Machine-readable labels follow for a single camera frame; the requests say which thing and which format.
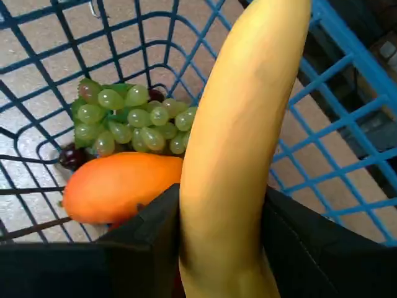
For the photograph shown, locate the yellow toy banana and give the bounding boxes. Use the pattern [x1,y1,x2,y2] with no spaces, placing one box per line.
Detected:
[178,0,313,298]

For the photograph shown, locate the blue wire basket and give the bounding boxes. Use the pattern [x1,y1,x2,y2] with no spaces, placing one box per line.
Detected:
[0,0,397,249]

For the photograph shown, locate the dark red berry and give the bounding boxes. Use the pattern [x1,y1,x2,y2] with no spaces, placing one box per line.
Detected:
[148,88,165,102]
[58,144,86,171]

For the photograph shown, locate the green toy grapes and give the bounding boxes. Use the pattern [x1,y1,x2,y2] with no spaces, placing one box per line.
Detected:
[71,77,199,158]

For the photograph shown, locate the orange toy mango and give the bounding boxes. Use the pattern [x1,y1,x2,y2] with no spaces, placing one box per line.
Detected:
[61,151,184,225]

